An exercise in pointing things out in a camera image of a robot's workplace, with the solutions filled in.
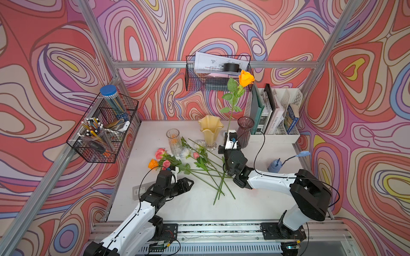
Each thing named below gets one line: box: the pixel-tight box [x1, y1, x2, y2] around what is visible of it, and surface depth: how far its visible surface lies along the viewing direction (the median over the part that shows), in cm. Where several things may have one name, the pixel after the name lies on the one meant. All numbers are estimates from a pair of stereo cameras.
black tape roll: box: [223, 62, 242, 72], surface depth 84 cm
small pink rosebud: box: [192, 149, 209, 172], surface depth 99 cm
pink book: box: [265, 89, 285, 135], surface depth 95 cm
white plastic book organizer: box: [243, 88, 304, 144], surface depth 101 cm
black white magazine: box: [261, 83, 274, 135], surface depth 95 cm
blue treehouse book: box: [284, 104, 299, 135], surface depth 104 cm
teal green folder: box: [250, 83, 265, 135], surface depth 93 cm
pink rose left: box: [154, 148, 193, 175], surface depth 99 cm
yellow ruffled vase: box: [198, 115, 225, 151], surface depth 94 cm
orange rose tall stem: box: [219, 69, 256, 133], surface depth 66 cm
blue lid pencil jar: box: [99, 84, 127, 115], surface depth 74 cm
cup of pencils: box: [77, 117, 114, 156], surface depth 64 cm
